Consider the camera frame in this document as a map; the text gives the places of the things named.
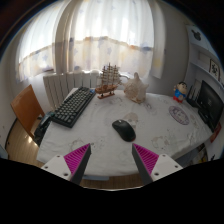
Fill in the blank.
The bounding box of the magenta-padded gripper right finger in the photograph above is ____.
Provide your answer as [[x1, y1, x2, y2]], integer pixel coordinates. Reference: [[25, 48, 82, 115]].
[[131, 143, 184, 186]]

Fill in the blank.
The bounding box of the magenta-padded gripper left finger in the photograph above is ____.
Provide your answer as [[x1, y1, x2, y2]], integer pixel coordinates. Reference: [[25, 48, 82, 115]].
[[40, 143, 92, 186]]

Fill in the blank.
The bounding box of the black computer mouse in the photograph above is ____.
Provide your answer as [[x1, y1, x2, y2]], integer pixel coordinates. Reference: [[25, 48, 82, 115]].
[[111, 119, 137, 143]]

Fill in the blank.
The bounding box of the white printed tablecloth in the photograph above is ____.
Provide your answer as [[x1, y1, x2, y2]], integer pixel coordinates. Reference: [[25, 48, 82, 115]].
[[36, 88, 214, 178]]

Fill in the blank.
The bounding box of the black keyboard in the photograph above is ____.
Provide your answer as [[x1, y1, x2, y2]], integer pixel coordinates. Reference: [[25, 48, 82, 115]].
[[50, 86, 97, 129]]

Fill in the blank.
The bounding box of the brown wooden chair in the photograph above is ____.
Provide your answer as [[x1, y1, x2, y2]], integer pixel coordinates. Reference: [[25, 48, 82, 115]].
[[10, 83, 46, 139]]

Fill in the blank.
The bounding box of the black router with antennas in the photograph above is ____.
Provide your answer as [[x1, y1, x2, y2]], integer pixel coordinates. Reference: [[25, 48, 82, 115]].
[[186, 84, 201, 108]]

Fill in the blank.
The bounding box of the cartoon boy figurine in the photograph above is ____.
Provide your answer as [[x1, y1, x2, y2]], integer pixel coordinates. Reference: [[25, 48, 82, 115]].
[[172, 81, 188, 104]]

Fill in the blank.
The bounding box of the black monitor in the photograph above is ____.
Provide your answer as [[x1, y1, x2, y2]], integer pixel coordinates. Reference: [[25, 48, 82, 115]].
[[197, 79, 224, 133]]

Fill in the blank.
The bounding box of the white radiator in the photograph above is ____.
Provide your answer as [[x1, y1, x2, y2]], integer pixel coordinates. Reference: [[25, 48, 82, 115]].
[[42, 70, 101, 111]]

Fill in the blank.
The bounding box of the large white conch shell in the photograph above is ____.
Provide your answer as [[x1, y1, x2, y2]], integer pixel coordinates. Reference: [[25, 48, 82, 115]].
[[123, 72, 150, 104]]

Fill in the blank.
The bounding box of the wooden sailing ship model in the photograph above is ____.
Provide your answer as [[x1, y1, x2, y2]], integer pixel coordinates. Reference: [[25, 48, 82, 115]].
[[94, 62, 123, 100]]

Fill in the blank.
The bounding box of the white star-print curtain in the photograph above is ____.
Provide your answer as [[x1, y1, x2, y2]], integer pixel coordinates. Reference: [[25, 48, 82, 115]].
[[14, 0, 166, 83]]

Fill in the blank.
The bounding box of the white wall shelf unit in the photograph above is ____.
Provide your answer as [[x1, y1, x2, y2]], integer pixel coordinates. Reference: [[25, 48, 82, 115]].
[[184, 24, 224, 91]]

